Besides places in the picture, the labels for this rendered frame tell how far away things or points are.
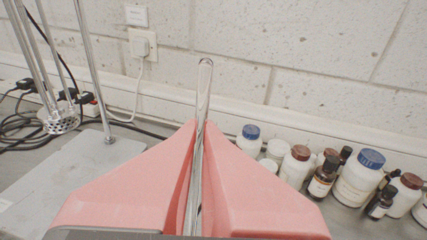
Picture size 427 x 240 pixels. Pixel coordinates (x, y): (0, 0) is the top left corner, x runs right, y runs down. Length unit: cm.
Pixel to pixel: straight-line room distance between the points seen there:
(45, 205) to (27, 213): 3
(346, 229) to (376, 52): 38
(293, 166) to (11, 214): 56
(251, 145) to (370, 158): 24
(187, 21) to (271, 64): 24
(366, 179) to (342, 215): 10
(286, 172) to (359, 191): 15
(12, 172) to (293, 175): 64
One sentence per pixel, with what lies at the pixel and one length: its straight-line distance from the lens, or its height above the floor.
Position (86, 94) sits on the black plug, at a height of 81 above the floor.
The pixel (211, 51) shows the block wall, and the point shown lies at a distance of 62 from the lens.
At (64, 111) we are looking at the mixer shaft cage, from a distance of 51.
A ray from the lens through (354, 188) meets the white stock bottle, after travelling 58.
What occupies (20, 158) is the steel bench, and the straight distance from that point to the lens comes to 73.
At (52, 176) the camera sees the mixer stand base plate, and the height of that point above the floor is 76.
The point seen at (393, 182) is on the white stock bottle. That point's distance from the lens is 62.
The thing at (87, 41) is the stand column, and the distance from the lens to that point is 54.
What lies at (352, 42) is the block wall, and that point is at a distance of 60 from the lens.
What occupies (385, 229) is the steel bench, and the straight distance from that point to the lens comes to 63.
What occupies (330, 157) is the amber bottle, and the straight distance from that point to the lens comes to 54.
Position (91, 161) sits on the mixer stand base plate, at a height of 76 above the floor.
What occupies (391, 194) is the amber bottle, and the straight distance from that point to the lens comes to 59.
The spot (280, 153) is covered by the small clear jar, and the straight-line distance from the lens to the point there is 57.
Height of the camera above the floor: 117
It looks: 34 degrees down
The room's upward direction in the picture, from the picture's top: 6 degrees clockwise
